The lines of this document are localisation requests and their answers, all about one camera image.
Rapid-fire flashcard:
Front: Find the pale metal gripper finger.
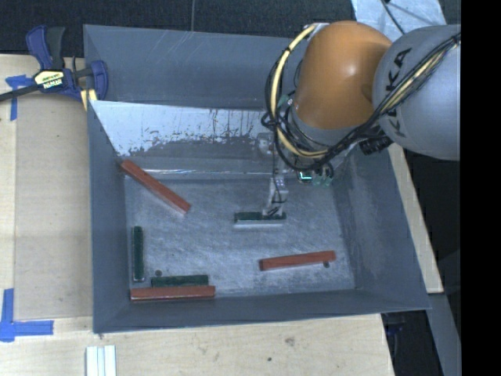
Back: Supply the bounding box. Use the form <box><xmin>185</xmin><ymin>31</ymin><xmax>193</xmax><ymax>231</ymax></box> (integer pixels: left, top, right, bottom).
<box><xmin>256</xmin><ymin>132</ymin><xmax>276</xmax><ymax>157</ymax></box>
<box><xmin>265</xmin><ymin>176</ymin><xmax>290</xmax><ymax>216</ymax></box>

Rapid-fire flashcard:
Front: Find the dark green flat block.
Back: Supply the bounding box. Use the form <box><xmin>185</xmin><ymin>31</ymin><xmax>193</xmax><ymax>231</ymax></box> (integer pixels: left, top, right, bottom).
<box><xmin>132</xmin><ymin>225</ymin><xmax>146</xmax><ymax>283</ymax></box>
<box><xmin>150</xmin><ymin>274</ymin><xmax>211</xmax><ymax>288</ymax></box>
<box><xmin>233</xmin><ymin>211</ymin><xmax>287</xmax><ymax>225</ymax></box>

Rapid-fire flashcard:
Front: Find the red-brown flat block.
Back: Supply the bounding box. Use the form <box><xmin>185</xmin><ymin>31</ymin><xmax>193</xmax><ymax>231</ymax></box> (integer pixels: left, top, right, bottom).
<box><xmin>118</xmin><ymin>159</ymin><xmax>193</xmax><ymax>215</ymax></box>
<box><xmin>129</xmin><ymin>285</ymin><xmax>217</xmax><ymax>302</ymax></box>
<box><xmin>258</xmin><ymin>250</ymin><xmax>337</xmax><ymax>273</ymax></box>

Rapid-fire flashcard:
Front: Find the grey metal bin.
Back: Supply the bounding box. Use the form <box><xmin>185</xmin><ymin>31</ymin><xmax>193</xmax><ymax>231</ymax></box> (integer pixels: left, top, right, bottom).
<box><xmin>81</xmin><ymin>23</ymin><xmax>432</xmax><ymax>334</ymax></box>

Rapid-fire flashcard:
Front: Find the black cylinder on white bracket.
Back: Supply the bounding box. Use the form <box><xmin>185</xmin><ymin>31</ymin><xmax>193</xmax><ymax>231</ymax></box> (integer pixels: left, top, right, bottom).
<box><xmin>342</xmin><ymin>133</ymin><xmax>394</xmax><ymax>161</ymax></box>

